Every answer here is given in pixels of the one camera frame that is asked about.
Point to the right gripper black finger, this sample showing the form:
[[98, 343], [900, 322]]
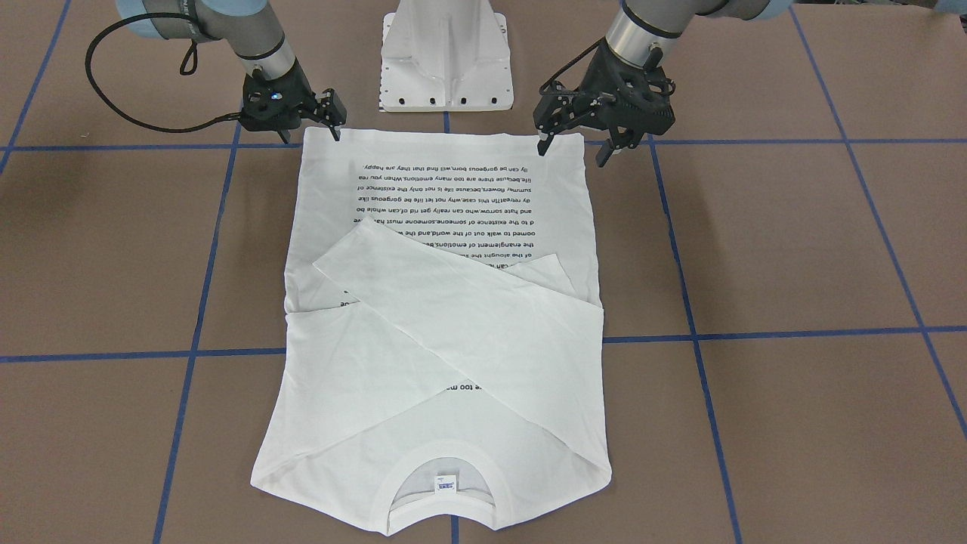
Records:
[[329, 111]]

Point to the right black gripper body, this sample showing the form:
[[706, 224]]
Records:
[[300, 91]]

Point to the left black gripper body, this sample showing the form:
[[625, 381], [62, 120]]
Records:
[[597, 91]]

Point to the white long-sleeve printed shirt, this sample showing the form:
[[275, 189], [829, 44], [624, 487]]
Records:
[[443, 332]]

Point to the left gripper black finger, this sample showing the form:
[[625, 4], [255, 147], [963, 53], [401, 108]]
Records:
[[613, 144], [559, 109]]

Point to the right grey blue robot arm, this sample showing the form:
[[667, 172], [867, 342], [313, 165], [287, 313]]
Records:
[[251, 28]]

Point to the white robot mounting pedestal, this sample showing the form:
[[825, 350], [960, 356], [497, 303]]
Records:
[[445, 56]]

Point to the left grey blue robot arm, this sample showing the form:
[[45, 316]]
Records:
[[639, 24]]

